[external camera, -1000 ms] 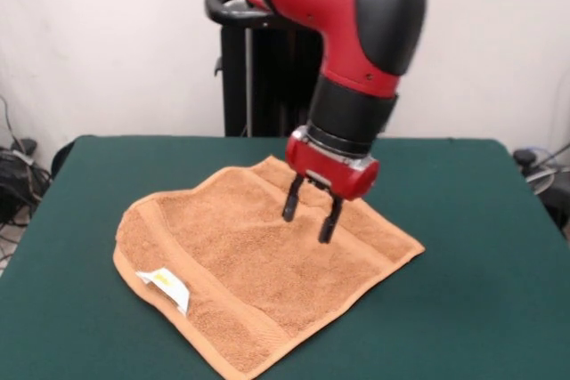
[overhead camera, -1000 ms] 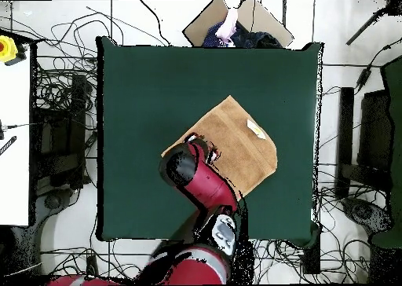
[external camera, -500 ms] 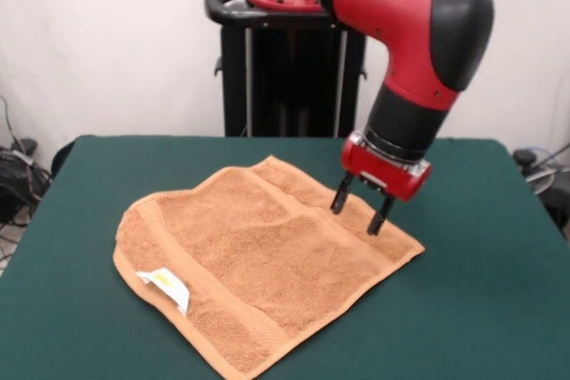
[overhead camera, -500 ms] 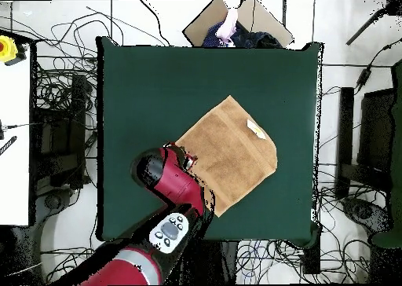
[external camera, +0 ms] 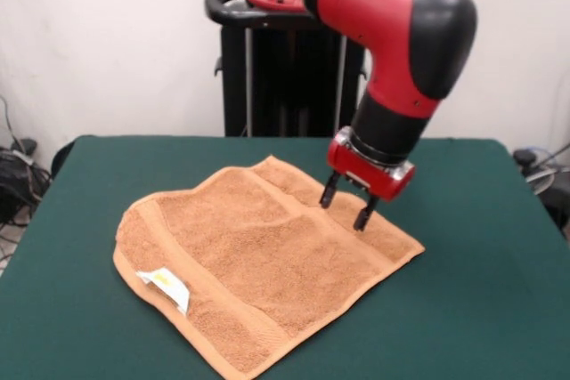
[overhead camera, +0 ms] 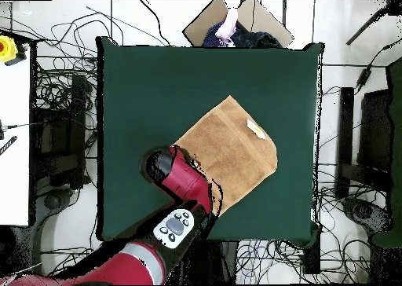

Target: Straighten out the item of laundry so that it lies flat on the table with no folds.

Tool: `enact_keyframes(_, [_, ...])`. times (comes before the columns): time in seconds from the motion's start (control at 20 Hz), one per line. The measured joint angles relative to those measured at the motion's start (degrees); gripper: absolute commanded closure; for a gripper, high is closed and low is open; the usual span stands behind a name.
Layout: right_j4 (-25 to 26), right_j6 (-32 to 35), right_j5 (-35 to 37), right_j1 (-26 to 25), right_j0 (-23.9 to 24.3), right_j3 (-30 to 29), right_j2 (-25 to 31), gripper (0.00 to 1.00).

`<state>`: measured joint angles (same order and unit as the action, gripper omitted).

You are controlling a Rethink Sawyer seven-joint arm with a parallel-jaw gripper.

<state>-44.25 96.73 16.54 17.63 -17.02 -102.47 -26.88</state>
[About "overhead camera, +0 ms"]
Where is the orange terry towel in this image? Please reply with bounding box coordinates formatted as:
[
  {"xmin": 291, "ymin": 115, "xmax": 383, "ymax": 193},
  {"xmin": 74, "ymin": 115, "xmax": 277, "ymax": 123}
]
[{"xmin": 174, "ymin": 94, "xmax": 279, "ymax": 217}]

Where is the black flat panel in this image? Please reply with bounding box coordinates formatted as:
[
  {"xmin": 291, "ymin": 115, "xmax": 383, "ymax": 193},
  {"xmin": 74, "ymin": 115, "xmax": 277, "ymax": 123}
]
[{"xmin": 357, "ymin": 89, "xmax": 393, "ymax": 174}]

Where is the dark green table cloth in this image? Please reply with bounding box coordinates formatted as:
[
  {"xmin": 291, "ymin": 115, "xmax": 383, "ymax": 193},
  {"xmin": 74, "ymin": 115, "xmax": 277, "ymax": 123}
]
[{"xmin": 94, "ymin": 35, "xmax": 324, "ymax": 248}]

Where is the blue dotted garment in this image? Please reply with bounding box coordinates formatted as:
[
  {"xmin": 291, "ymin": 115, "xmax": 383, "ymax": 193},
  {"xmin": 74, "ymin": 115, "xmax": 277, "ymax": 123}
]
[{"xmin": 202, "ymin": 21, "xmax": 232, "ymax": 48}]

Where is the black equipment rack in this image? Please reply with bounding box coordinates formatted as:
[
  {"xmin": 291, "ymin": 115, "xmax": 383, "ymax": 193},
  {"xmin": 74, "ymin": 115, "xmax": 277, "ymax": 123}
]
[{"xmin": 31, "ymin": 73, "xmax": 92, "ymax": 189}]

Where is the cardboard box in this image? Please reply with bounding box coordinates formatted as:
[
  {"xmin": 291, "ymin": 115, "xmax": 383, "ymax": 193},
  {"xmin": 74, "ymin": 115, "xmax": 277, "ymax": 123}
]
[{"xmin": 182, "ymin": 0, "xmax": 294, "ymax": 48}]

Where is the white pink garment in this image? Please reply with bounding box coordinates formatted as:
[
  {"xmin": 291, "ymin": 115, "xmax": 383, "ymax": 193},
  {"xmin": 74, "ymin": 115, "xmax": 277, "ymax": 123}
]
[{"xmin": 214, "ymin": 7, "xmax": 239, "ymax": 46}]

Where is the dark navy garment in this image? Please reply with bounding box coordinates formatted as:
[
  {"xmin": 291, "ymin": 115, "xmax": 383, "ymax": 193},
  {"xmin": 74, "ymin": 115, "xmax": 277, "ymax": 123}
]
[{"xmin": 230, "ymin": 21, "xmax": 283, "ymax": 49}]

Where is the black table leg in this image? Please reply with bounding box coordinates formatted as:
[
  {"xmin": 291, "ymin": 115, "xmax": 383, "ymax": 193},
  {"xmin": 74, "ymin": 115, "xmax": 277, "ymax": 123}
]
[{"xmin": 302, "ymin": 235, "xmax": 321, "ymax": 274}]

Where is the white desk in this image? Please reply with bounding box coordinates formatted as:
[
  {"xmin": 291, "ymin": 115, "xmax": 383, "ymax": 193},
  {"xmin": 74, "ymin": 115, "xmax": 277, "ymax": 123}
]
[{"xmin": 0, "ymin": 45, "xmax": 32, "ymax": 227}]

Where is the black upright bar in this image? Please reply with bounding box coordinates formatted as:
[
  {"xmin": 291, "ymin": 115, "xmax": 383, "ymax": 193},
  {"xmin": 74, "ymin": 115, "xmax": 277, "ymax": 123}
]
[{"xmin": 335, "ymin": 86, "xmax": 355, "ymax": 199}]

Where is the yellow emergency stop button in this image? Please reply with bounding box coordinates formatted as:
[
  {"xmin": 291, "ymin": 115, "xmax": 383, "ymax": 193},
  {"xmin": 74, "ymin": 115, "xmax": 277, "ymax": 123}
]
[{"xmin": 0, "ymin": 35, "xmax": 28, "ymax": 67}]

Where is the black rod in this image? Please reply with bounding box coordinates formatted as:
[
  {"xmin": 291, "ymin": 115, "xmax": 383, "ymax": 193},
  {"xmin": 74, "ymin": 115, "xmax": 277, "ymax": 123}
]
[{"xmin": 345, "ymin": 7, "xmax": 387, "ymax": 46}]

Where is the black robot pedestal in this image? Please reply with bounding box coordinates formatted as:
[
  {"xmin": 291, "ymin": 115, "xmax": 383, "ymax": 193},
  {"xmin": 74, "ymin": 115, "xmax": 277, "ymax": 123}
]
[{"xmin": 169, "ymin": 240, "xmax": 239, "ymax": 285}]

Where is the blue cable bundle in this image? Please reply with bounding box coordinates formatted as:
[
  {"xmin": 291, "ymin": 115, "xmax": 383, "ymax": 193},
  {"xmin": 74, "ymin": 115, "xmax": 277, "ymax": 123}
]
[{"xmin": 235, "ymin": 240, "xmax": 283, "ymax": 277}]

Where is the long black cable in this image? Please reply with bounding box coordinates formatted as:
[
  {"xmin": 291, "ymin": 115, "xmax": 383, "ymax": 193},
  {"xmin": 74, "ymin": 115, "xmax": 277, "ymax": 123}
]
[{"xmin": 139, "ymin": 0, "xmax": 172, "ymax": 47}]

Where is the black cable tangle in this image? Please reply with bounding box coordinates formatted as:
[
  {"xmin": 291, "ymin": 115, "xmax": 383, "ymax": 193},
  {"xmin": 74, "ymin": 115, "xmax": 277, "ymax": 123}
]
[
  {"xmin": 40, "ymin": 240, "xmax": 98, "ymax": 276},
  {"xmin": 282, "ymin": 163, "xmax": 387, "ymax": 284},
  {"xmin": 31, "ymin": 5, "xmax": 126, "ymax": 114}
]

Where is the black ribbed strap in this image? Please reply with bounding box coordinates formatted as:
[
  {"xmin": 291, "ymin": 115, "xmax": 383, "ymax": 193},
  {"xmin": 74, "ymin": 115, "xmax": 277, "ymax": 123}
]
[{"xmin": 0, "ymin": 135, "xmax": 18, "ymax": 156}]

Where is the black power adapter with cable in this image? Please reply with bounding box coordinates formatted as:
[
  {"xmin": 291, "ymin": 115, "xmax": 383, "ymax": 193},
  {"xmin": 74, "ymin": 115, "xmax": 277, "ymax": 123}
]
[{"xmin": 354, "ymin": 37, "xmax": 402, "ymax": 95}]

